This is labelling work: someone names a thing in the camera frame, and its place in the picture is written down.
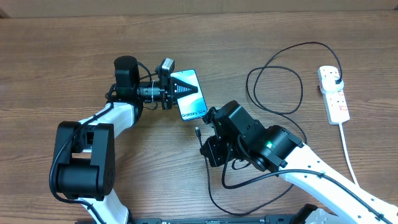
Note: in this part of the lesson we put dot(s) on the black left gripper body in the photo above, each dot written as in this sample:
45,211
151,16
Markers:
165,84

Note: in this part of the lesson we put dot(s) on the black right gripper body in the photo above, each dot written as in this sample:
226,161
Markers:
219,150

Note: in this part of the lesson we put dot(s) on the Samsung Galaxy smartphone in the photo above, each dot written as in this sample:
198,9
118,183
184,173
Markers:
192,106

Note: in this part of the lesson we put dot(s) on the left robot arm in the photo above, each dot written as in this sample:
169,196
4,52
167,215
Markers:
83,169

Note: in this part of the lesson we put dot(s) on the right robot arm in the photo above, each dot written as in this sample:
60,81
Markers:
276,151

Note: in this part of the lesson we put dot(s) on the white charger adapter plug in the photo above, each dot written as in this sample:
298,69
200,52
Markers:
330,85

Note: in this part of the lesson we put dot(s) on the white power strip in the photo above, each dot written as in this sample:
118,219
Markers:
335,103

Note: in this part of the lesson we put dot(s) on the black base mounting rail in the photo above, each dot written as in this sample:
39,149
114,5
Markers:
267,219

